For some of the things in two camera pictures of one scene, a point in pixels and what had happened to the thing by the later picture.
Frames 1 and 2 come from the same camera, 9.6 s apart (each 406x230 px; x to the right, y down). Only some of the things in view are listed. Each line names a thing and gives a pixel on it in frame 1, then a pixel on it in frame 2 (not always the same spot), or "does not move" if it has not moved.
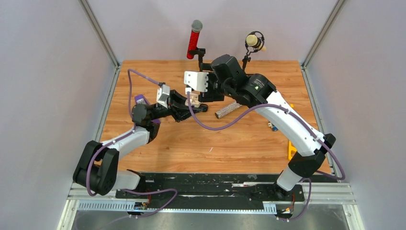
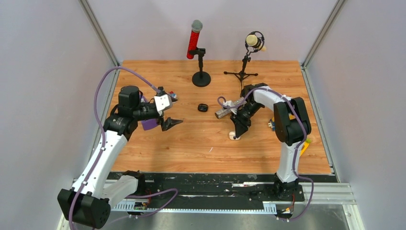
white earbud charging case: (194, 99) -> (232, 133)
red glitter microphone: (197, 26) does not move
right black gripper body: (214, 91) -> (244, 115)
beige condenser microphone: (256, 40) does not move
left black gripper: (178, 108) -> (168, 123)
